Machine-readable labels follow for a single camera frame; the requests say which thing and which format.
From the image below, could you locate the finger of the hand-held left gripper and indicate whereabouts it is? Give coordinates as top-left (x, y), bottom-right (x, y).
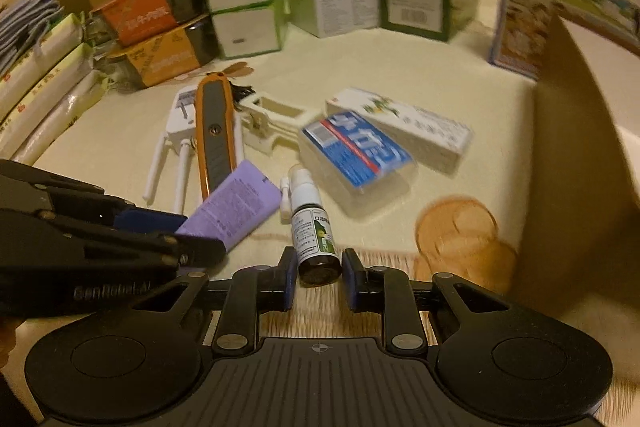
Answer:
top-left (0, 159), bottom-right (187, 234)
top-left (47, 214), bottom-right (227, 268)

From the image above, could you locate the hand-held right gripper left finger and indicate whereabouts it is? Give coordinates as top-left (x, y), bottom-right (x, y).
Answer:
top-left (131, 247), bottom-right (298, 356)

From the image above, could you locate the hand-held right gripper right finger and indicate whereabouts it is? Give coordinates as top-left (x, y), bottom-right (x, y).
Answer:
top-left (341, 248), bottom-right (506, 355)

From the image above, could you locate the small spray bottle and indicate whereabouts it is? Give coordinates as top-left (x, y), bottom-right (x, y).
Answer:
top-left (279, 163), bottom-right (342, 286)

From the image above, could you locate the purple tube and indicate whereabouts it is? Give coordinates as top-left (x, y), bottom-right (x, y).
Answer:
top-left (175, 159), bottom-right (282, 254)

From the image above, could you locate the white router with antennas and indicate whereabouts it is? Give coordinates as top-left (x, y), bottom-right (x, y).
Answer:
top-left (141, 86), bottom-right (247, 214)

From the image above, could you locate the orange grey utility knife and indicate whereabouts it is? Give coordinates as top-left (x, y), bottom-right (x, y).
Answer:
top-left (194, 73), bottom-right (237, 202)

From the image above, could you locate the clear blue-label floss box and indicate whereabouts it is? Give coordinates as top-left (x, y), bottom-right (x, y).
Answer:
top-left (299, 109), bottom-right (419, 210)

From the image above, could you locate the white plastic clip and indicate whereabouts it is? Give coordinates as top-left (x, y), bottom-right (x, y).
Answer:
top-left (239, 91), bottom-right (321, 154)

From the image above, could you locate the brown cardboard box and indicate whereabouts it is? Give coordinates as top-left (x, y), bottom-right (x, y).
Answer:
top-left (507, 12), bottom-right (640, 413)

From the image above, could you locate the vacuum rice packet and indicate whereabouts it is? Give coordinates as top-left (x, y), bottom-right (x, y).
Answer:
top-left (12, 72), bottom-right (114, 166)
top-left (0, 43), bottom-right (97, 142)
top-left (0, 14), bottom-right (84, 108)

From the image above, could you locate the yellow instant noodle bowl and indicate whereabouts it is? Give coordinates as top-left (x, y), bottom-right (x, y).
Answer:
top-left (106, 14), bottom-right (219, 90)

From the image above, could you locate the long white carton green print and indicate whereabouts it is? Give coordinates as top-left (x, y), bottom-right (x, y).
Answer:
top-left (325, 87), bottom-right (474, 176)

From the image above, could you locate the orange instant noodle bowl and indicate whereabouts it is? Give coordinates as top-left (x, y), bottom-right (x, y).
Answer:
top-left (90, 0), bottom-right (209, 48)

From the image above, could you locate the cream printed tablecloth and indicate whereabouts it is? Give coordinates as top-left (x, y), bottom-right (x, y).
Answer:
top-left (0, 22), bottom-right (551, 348)

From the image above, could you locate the grey folded cloth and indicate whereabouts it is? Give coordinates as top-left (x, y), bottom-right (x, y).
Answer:
top-left (0, 0), bottom-right (67, 76)

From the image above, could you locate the black cable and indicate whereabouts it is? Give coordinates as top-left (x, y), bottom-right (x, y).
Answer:
top-left (231, 79), bottom-right (256, 102)

